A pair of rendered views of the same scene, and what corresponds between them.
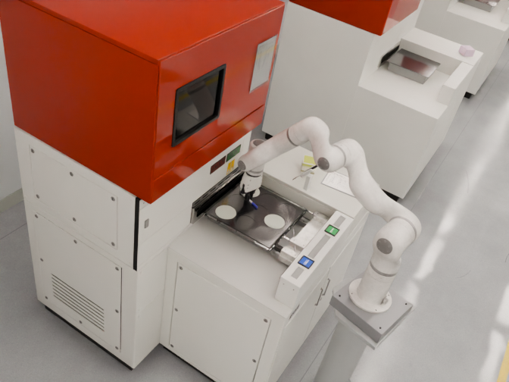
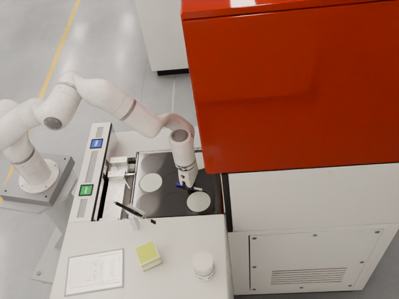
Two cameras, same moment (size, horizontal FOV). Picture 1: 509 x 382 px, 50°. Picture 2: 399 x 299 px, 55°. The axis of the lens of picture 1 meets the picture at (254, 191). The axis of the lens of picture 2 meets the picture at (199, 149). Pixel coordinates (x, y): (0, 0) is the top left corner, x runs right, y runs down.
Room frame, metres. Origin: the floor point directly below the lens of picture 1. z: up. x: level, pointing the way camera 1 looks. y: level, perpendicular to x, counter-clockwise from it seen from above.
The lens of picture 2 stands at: (2.97, -0.21, 2.26)
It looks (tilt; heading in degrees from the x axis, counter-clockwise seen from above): 50 degrees down; 162
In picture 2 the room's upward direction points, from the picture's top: 9 degrees counter-clockwise
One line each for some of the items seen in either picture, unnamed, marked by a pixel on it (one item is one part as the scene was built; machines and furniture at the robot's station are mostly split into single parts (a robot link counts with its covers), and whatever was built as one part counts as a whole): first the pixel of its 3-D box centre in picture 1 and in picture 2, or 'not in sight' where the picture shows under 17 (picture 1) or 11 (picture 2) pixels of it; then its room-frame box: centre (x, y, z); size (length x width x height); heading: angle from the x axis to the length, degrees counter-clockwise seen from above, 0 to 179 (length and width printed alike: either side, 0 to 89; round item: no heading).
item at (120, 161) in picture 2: (289, 254); (119, 161); (1.73, -0.21, 0.89); 0.08 x 0.03 x 0.03; 65
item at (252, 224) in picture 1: (257, 211); (174, 182); (1.97, -0.03, 0.90); 0.34 x 0.34 x 0.01; 65
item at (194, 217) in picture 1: (219, 193); (222, 176); (2.05, 0.17, 0.89); 0.44 x 0.02 x 0.10; 155
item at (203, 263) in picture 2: not in sight; (203, 266); (2.43, -0.09, 1.01); 0.07 x 0.07 x 0.10
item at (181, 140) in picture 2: (257, 154); (182, 146); (2.04, 0.02, 1.17); 0.09 x 0.08 x 0.13; 149
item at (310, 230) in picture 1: (304, 240); (116, 193); (1.88, -0.28, 0.87); 0.36 x 0.08 x 0.03; 155
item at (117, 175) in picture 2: (298, 244); (116, 175); (1.81, -0.25, 0.89); 0.08 x 0.03 x 0.03; 65
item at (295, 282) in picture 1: (316, 256); (96, 176); (1.76, -0.33, 0.89); 0.55 x 0.09 x 0.14; 155
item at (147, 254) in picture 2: (308, 164); (148, 256); (2.30, -0.25, 1.00); 0.07 x 0.07 x 0.07; 89
